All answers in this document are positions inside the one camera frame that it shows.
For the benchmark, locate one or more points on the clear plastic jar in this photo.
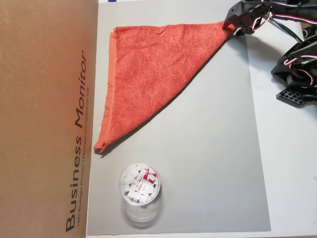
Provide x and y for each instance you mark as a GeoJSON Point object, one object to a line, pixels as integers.
{"type": "Point", "coordinates": [138, 215]}

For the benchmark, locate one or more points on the red white label card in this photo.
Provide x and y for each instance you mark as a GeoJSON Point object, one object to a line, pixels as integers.
{"type": "Point", "coordinates": [148, 177]}

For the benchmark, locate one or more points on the grey table mat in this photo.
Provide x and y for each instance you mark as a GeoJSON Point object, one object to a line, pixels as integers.
{"type": "Point", "coordinates": [198, 186]}

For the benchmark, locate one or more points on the white foam cube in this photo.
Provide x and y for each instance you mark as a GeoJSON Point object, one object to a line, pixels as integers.
{"type": "Point", "coordinates": [131, 172]}
{"type": "Point", "coordinates": [124, 187]}
{"type": "Point", "coordinates": [136, 197]}

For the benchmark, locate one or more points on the black round knob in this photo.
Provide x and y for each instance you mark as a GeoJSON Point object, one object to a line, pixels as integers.
{"type": "Point", "coordinates": [308, 32]}

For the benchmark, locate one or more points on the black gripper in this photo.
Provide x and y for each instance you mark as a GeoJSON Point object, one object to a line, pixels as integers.
{"type": "Point", "coordinates": [232, 15]}

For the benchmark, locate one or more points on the orange terry towel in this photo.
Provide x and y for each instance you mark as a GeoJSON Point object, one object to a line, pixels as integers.
{"type": "Point", "coordinates": [148, 74]}

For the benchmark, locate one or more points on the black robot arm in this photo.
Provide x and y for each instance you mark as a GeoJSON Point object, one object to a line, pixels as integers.
{"type": "Point", "coordinates": [292, 74]}

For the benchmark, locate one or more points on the brown cardboard monitor box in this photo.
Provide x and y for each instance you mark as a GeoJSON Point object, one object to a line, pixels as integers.
{"type": "Point", "coordinates": [37, 99]}

